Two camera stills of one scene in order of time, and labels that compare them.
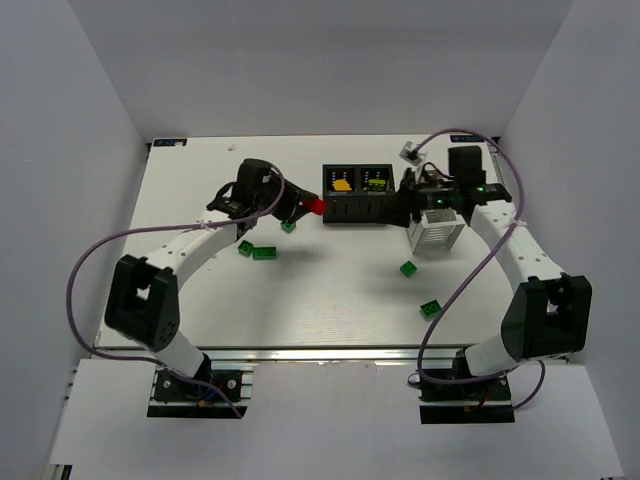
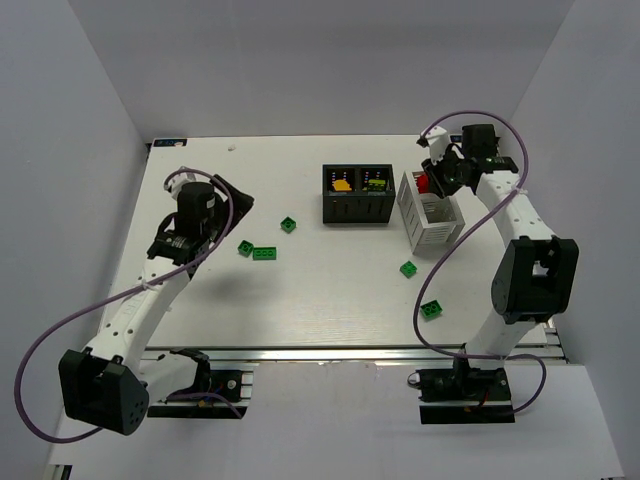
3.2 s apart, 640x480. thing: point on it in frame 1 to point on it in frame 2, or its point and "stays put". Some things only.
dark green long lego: [264, 253] stays put
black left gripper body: [292, 201] to [226, 206]
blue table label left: [170, 142] stays put
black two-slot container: [356, 193] stays put
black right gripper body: [412, 198] to [439, 174]
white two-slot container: [435, 232] stays put
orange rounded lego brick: [341, 185] stays put
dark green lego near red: [408, 268] stays put
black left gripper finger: [301, 195] to [241, 204]
